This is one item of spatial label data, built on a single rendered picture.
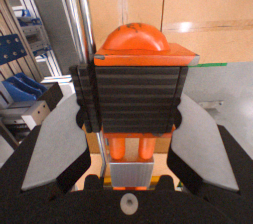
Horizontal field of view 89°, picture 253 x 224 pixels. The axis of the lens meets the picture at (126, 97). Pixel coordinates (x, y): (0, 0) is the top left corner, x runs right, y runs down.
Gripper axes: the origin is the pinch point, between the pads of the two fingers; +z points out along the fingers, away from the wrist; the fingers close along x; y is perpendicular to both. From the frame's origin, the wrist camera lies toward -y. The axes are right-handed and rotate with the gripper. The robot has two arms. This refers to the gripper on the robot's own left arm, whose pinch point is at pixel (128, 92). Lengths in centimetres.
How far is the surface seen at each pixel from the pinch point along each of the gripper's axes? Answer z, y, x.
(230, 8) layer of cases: 67, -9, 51
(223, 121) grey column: 96, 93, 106
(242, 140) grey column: 70, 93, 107
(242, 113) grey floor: 122, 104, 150
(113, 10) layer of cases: 67, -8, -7
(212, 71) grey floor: 122, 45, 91
